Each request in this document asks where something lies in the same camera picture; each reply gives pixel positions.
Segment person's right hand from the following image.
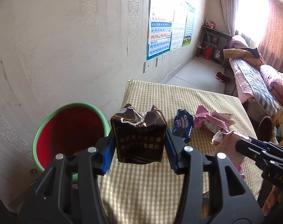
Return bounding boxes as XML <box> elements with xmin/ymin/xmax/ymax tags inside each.
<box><xmin>263</xmin><ymin>185</ymin><xmax>282</xmax><ymax>216</ymax></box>

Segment pink patterned curtain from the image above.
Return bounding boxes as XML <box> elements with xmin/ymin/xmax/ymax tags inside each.
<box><xmin>257</xmin><ymin>0</ymin><xmax>283</xmax><ymax>75</ymax></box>

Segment dark brown rounded cushion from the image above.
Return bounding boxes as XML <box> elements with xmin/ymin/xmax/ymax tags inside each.
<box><xmin>257</xmin><ymin>116</ymin><xmax>273</xmax><ymax>143</ymax></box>

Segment orange blanket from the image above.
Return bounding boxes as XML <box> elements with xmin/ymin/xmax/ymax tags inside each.
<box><xmin>223</xmin><ymin>48</ymin><xmax>266</xmax><ymax>66</ymax></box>

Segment checkered tablecloth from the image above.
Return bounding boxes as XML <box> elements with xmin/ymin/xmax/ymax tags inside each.
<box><xmin>97</xmin><ymin>79</ymin><xmax>264</xmax><ymax>224</ymax></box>

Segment pink floral quilt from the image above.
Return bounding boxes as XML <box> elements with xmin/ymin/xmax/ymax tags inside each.
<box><xmin>260</xmin><ymin>65</ymin><xmax>283</xmax><ymax>109</ymax></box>

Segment white chart wall poster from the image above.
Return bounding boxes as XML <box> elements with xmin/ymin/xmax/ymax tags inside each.
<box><xmin>169</xmin><ymin>2</ymin><xmax>188</xmax><ymax>52</ymax></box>

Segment pale patterned curtain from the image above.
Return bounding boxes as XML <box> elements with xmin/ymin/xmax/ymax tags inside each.
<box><xmin>216</xmin><ymin>0</ymin><xmax>240</xmax><ymax>36</ymax></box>

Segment blue letter wall poster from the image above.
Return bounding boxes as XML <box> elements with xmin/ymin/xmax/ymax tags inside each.
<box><xmin>146</xmin><ymin>0</ymin><xmax>176</xmax><ymax>61</ymax></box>

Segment pink bed sheet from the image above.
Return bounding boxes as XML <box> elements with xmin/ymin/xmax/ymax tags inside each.
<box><xmin>229</xmin><ymin>59</ymin><xmax>256</xmax><ymax>104</ymax></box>

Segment crushed pink milk carton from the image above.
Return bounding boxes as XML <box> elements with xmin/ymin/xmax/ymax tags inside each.
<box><xmin>210</xmin><ymin>131</ymin><xmax>251</xmax><ymax>180</ymax></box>

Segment teal wall poster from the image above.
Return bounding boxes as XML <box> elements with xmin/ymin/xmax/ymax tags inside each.
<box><xmin>182</xmin><ymin>3</ymin><xmax>195</xmax><ymax>47</ymax></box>

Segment blue cookie wrapper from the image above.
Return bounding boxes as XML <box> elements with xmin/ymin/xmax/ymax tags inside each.
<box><xmin>172</xmin><ymin>108</ymin><xmax>194</xmax><ymax>143</ymax></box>

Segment dark brown cigarette pack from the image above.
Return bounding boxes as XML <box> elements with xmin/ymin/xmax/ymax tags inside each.
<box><xmin>110</xmin><ymin>103</ymin><xmax>167</xmax><ymax>164</ymax></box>

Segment dark cloth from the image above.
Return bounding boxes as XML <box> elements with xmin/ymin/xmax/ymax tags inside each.
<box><xmin>240</xmin><ymin>47</ymin><xmax>260</xmax><ymax>57</ymax></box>

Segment pink and white wrapper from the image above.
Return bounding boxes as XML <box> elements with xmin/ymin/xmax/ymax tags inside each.
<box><xmin>193</xmin><ymin>105</ymin><xmax>233</xmax><ymax>133</ymax></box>

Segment wooden chair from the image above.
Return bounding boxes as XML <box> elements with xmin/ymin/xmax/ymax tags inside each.
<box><xmin>271</xmin><ymin>107</ymin><xmax>283</xmax><ymax>150</ymax></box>

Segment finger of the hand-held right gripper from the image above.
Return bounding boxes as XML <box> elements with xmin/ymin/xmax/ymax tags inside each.
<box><xmin>247</xmin><ymin>137</ymin><xmax>276</xmax><ymax>148</ymax></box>
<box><xmin>235</xmin><ymin>139</ymin><xmax>270</xmax><ymax>168</ymax></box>

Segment dark metal shelf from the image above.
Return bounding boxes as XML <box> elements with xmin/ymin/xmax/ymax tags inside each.
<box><xmin>197</xmin><ymin>25</ymin><xmax>233</xmax><ymax>66</ymax></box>

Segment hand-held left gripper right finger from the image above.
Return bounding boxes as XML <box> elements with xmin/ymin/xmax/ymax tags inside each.
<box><xmin>164</xmin><ymin>127</ymin><xmax>265</xmax><ymax>224</ymax></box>

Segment pink pillow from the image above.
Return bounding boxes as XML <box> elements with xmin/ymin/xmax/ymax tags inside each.
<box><xmin>229</xmin><ymin>35</ymin><xmax>249</xmax><ymax>52</ymax></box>

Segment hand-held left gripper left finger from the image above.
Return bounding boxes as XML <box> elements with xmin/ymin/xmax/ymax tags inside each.
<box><xmin>18</xmin><ymin>128</ymin><xmax>114</xmax><ymax>224</ymax></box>

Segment green basin with red inside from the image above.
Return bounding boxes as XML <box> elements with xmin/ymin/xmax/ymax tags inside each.
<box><xmin>32</xmin><ymin>102</ymin><xmax>110</xmax><ymax>182</ymax></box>

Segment bed with quilts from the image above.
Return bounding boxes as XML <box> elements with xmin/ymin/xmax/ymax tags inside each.
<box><xmin>235</xmin><ymin>58</ymin><xmax>283</xmax><ymax>117</ymax></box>

